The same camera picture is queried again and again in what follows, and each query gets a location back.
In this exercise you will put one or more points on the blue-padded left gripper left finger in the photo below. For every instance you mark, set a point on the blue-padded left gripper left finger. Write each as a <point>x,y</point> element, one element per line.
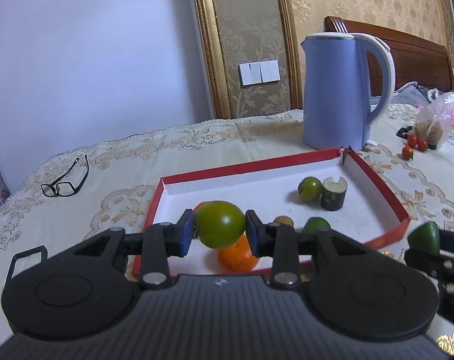
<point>165,239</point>

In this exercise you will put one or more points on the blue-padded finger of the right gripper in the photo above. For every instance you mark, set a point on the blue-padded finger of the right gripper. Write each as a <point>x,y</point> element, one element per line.
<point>446,241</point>

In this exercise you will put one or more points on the black eyeglasses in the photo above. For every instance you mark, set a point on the black eyeglasses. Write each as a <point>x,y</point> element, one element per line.
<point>62,186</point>

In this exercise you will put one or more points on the wooden bed headboard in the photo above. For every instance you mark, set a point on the wooden bed headboard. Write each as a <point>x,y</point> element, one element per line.
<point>415,58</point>

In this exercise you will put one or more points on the plastic bag with nuts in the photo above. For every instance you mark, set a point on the plastic bag with nuts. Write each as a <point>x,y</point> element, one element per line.
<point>434,122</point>

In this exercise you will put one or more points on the small orange in tray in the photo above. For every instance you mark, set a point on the small orange in tray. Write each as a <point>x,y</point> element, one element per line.
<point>199,206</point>

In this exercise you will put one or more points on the black clip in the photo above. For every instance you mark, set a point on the black clip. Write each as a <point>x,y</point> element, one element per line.
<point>405,132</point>

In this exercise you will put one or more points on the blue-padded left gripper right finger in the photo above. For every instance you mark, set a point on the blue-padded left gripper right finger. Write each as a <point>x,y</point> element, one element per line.
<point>262,237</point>

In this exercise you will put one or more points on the green avocado-like fruit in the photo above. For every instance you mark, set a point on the green avocado-like fruit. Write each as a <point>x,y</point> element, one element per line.
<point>425,237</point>

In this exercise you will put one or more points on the blue electric kettle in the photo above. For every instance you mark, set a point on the blue electric kettle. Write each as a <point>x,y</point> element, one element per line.
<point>337,98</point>

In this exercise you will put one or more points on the cut green fruit in tray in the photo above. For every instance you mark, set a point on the cut green fruit in tray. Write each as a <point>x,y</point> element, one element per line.
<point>315,223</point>

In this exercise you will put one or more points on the large orange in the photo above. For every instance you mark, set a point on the large orange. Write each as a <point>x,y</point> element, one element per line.
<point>237,257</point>

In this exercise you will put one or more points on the brown longan fruit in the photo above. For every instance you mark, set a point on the brown longan fruit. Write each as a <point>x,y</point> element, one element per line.
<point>284,219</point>

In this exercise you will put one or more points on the black rectangular plastic frame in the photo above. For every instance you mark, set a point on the black rectangular plastic frame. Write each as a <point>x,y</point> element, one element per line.
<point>26,259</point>

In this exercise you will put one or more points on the cherry tomato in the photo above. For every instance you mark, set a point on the cherry tomato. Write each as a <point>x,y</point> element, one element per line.
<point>407,153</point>
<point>422,145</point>
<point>412,140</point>

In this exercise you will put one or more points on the gold picture frame moulding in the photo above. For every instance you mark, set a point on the gold picture frame moulding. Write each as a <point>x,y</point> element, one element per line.
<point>233,32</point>

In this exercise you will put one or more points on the white wall switch panel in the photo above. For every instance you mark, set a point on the white wall switch panel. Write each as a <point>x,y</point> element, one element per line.
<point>262,72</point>

